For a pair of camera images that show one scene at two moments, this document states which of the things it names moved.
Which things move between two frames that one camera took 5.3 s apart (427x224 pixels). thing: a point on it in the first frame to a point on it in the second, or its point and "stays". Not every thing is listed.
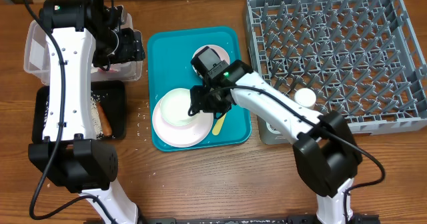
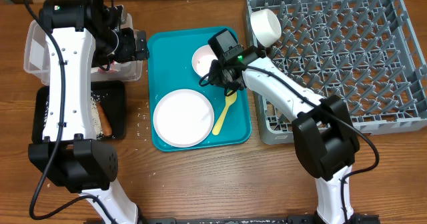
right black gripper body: [205, 101] to [219, 79]
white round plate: [182, 136] stays
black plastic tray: [113, 105] stays
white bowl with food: [175, 105] to [265, 27]
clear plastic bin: [37, 58] stays
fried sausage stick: [106, 125] stays
